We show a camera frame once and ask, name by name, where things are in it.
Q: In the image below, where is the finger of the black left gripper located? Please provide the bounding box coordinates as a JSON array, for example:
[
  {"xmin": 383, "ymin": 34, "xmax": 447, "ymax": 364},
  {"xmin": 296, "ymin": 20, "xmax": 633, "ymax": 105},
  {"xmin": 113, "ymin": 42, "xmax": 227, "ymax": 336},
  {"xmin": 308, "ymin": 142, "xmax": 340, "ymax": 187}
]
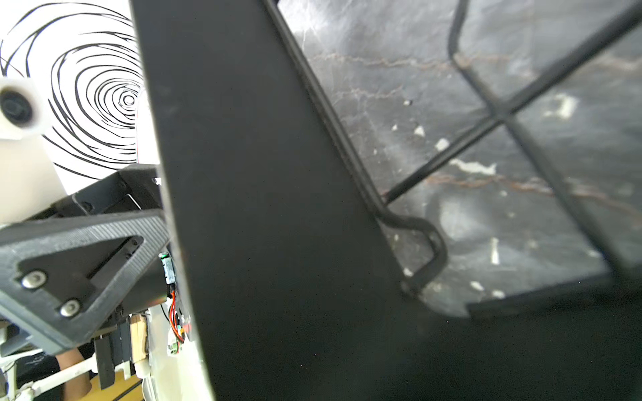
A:
[{"xmin": 1, "ymin": 209, "xmax": 170, "ymax": 355}]

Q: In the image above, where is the black wire dish rack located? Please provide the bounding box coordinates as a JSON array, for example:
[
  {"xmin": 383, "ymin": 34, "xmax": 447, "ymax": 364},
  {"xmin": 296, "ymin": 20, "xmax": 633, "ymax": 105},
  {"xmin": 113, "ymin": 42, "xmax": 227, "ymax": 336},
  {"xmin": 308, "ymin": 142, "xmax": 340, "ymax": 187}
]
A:
[{"xmin": 130, "ymin": 1, "xmax": 641, "ymax": 400}]

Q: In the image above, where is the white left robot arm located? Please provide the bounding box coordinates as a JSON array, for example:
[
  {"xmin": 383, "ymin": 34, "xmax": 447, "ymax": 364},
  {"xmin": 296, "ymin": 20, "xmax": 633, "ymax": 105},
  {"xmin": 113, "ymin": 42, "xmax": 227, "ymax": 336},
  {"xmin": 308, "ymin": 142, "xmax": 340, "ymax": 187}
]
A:
[{"xmin": 1, "ymin": 78, "xmax": 170, "ymax": 356}]

